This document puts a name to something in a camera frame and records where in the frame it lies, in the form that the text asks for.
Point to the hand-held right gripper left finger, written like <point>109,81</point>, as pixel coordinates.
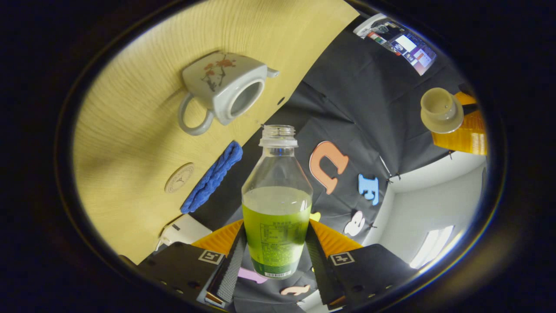
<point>230,269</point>

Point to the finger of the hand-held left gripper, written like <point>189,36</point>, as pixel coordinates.
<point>467,134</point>
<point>468,101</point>

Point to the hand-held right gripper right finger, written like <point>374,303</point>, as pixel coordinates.
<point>319,269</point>

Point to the green label water bottle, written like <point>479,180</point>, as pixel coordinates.
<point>276,217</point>

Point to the round wooden coaster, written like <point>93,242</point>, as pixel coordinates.
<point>179,178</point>

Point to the white floral teacup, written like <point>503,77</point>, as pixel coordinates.
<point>221,87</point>

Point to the white toaster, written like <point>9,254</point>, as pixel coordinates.
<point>184,230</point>

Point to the computer monitor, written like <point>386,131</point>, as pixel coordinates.
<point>404,43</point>

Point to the blue towel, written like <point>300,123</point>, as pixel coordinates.
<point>213,176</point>

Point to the ceiling light panel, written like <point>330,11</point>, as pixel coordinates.
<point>432,245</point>

